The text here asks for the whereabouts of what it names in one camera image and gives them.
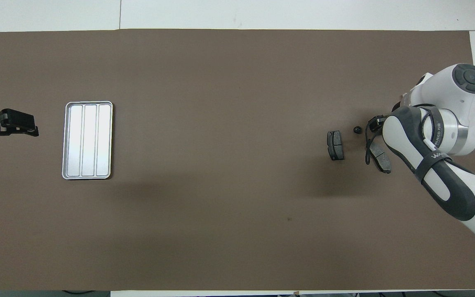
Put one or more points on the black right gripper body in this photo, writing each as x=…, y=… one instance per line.
x=375, y=121

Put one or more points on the small black bearing gear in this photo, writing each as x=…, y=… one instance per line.
x=357, y=130

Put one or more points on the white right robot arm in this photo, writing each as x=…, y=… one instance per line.
x=447, y=86

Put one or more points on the silver metal tray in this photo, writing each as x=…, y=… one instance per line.
x=76, y=165

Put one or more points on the dark grey brake pad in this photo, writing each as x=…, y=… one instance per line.
x=335, y=145
x=382, y=159

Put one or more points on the brown table mat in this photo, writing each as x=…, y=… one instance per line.
x=221, y=82

